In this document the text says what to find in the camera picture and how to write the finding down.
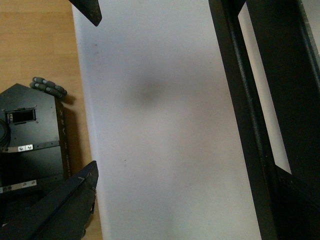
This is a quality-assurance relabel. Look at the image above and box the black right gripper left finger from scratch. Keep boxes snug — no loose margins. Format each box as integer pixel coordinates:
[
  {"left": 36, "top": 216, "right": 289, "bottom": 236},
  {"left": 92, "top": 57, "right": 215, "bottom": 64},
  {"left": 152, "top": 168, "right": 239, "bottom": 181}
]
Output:
[{"left": 0, "top": 161, "right": 99, "bottom": 240}]

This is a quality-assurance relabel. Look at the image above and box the grey omni wheel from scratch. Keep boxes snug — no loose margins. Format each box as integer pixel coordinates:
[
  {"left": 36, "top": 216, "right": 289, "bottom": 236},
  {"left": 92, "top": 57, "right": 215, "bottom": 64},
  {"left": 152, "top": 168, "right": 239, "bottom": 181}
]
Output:
[{"left": 29, "top": 76, "right": 68, "bottom": 99}]

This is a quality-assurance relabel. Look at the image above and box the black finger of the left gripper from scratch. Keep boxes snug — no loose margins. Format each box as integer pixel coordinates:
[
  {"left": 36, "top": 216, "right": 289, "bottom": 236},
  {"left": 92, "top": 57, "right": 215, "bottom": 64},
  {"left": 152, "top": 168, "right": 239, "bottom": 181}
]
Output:
[{"left": 69, "top": 0, "right": 103, "bottom": 27}]

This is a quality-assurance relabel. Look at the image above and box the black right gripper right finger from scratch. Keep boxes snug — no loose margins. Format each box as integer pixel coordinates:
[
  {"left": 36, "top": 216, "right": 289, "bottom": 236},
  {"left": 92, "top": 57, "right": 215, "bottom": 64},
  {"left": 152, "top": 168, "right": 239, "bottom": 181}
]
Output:
[{"left": 262, "top": 156, "right": 320, "bottom": 240}]

